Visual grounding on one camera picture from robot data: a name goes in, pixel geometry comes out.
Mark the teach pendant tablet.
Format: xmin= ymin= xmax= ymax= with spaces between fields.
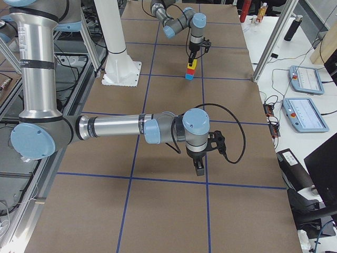
xmin=283 ymin=98 xmax=329 ymax=133
xmin=289 ymin=65 xmax=324 ymax=95

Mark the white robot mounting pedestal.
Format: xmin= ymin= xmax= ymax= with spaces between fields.
xmin=94 ymin=0 xmax=142 ymax=87

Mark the teach pendant tablet far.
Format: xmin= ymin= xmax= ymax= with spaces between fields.
xmin=289 ymin=65 xmax=324 ymax=95

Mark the black monitor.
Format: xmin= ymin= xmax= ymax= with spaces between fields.
xmin=304 ymin=138 xmax=336 ymax=205

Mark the red cylinder bottle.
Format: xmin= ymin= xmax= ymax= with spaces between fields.
xmin=240 ymin=0 xmax=251 ymax=23

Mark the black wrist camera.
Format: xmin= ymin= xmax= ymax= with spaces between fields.
xmin=201 ymin=38 xmax=212 ymax=53
xmin=209 ymin=130 xmax=226 ymax=156

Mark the black water bottle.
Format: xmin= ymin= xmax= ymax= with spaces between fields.
xmin=284 ymin=15 xmax=303 ymax=42

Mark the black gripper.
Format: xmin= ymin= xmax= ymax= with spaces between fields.
xmin=188 ymin=41 xmax=202 ymax=65
xmin=186 ymin=147 xmax=211 ymax=176

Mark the aluminium frame post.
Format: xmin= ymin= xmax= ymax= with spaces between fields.
xmin=252 ymin=0 xmax=298 ymax=83

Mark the teach pendant tablet near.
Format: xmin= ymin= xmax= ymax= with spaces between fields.
xmin=283 ymin=98 xmax=329 ymax=133

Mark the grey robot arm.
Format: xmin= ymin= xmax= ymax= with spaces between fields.
xmin=4 ymin=1 xmax=210 ymax=176
xmin=150 ymin=1 xmax=211 ymax=66

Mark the blue wooden cube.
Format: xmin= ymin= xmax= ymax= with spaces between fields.
xmin=185 ymin=74 xmax=194 ymax=80

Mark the red wooden cube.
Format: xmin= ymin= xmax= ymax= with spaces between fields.
xmin=186 ymin=68 xmax=195 ymax=76

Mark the yellow wooden cube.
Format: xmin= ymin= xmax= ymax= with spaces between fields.
xmin=187 ymin=59 xmax=197 ymax=70

